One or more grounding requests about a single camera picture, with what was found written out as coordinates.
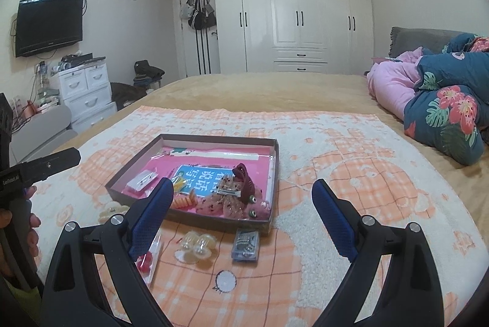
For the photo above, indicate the grey hanging bag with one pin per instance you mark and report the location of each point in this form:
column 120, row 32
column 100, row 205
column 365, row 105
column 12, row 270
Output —
column 186, row 10

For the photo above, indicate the white glossy wardrobe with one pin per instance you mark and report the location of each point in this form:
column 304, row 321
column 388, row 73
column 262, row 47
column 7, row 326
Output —
column 301, row 13

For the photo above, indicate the shallow cardboard box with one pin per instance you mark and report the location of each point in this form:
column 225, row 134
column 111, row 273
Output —
column 214, row 224

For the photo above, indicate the orange white plaid blanket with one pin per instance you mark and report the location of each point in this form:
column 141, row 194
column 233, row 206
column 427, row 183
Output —
column 344, row 143

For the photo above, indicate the person's left hand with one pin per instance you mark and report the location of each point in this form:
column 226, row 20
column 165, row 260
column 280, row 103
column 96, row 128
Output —
column 35, row 222

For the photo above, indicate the yellow bedspread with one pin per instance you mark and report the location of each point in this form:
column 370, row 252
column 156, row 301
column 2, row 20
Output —
column 286, row 94

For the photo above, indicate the spotted bow hair clip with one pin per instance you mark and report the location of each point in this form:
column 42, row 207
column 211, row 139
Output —
column 217, row 206

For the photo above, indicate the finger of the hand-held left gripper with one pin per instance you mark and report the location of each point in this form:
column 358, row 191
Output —
column 53, row 162

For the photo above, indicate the cream hair claw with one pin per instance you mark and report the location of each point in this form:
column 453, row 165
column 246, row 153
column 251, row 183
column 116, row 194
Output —
column 110, row 214

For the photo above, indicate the red cherry earring packet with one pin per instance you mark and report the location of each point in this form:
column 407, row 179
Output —
column 147, row 262

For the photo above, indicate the pink quilt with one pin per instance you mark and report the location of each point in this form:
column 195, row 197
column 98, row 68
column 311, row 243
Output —
column 389, row 90

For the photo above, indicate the white room door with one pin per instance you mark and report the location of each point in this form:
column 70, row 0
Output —
column 183, row 52

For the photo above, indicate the black set-top box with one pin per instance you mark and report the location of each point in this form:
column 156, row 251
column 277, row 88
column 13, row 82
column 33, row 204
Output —
column 82, row 60

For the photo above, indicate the yellow hair claw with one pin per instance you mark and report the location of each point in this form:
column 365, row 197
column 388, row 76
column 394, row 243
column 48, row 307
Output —
column 177, row 182

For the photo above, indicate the white drawer cabinet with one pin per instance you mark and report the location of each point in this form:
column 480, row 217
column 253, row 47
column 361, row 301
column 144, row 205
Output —
column 89, row 97

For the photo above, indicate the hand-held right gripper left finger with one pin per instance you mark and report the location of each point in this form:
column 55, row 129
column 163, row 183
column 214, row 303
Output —
column 151, row 212

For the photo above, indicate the black hanging bag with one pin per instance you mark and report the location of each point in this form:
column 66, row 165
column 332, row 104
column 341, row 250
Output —
column 204, row 17

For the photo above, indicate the blue floral quilt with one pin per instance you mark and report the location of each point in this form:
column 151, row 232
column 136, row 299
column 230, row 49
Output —
column 439, row 113

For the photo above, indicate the black wall television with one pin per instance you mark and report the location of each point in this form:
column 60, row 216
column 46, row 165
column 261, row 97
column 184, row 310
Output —
column 47, row 25

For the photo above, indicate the cluttered shelf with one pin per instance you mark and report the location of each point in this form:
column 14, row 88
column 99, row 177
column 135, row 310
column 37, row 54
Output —
column 38, row 94

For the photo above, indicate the dark hat and clothes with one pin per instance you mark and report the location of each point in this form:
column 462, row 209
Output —
column 149, row 71

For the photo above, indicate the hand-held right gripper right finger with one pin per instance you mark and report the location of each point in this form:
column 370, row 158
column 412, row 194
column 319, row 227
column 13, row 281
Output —
column 332, row 212

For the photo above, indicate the dark clothing pile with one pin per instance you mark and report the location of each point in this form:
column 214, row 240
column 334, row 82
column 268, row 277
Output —
column 126, row 94

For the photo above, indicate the grey padded chair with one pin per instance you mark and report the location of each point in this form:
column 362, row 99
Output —
column 42, row 132

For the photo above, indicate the dark red hair claw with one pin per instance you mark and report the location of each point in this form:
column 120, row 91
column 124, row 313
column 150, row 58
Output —
column 246, row 185

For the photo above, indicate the clear box of hairpins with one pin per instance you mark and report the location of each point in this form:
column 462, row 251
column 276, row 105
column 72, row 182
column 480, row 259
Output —
column 246, row 245

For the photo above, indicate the green cloth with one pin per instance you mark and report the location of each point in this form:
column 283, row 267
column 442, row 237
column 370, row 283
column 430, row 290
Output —
column 23, row 290

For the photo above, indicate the grey headboard cushion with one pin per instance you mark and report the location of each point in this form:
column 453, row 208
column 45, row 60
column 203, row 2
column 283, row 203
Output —
column 405, row 38

